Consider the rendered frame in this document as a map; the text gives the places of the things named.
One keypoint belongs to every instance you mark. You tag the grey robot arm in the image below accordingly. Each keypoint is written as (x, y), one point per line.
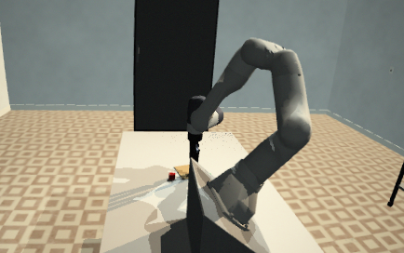
(236, 189)

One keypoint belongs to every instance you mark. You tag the tan flat mat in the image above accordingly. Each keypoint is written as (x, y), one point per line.
(183, 171)

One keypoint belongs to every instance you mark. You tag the red die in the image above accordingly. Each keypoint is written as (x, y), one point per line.
(171, 176)

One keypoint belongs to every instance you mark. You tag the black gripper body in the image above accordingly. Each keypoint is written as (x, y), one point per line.
(196, 139)

